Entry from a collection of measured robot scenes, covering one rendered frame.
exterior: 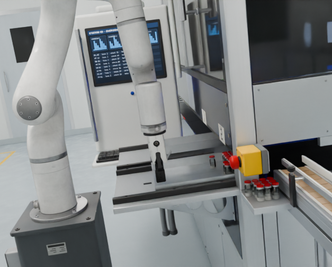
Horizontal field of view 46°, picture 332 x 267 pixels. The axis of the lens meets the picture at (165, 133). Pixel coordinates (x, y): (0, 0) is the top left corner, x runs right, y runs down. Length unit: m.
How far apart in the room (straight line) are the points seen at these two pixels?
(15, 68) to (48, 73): 5.75
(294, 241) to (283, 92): 0.50
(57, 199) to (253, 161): 0.62
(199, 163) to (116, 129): 0.78
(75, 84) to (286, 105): 5.76
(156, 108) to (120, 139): 1.00
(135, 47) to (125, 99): 0.98
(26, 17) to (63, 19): 5.68
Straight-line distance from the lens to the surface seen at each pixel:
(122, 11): 1.21
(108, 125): 2.18
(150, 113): 1.22
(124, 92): 2.15
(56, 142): 1.26
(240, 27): 1.16
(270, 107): 1.20
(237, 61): 1.16
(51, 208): 1.31
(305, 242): 1.40
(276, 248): 1.37
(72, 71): 6.77
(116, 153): 2.04
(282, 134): 1.23
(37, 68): 1.21
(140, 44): 1.20
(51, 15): 1.21
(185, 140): 1.85
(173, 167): 1.52
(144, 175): 1.48
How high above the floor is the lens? 1.36
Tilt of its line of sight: 13 degrees down
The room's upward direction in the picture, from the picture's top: 7 degrees counter-clockwise
